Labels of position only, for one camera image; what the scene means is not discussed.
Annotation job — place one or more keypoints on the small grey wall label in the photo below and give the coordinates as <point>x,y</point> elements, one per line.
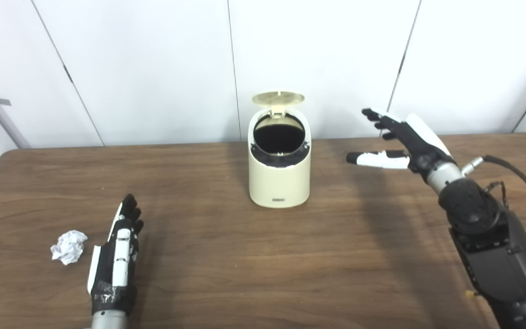
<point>4,102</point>

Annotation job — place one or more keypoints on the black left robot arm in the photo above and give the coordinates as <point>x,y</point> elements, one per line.
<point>107,322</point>

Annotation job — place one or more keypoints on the cream-colored lidded bin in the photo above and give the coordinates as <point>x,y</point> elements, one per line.
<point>279,183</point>

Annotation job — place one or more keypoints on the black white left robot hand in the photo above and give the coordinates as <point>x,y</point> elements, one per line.
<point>104,274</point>

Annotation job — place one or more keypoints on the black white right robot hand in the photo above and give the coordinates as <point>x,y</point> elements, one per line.
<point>420,151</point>

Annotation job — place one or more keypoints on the grey wall corner post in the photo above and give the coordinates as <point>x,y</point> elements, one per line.
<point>2,114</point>

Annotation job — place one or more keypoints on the white paper ball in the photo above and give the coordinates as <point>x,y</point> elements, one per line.
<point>68,246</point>

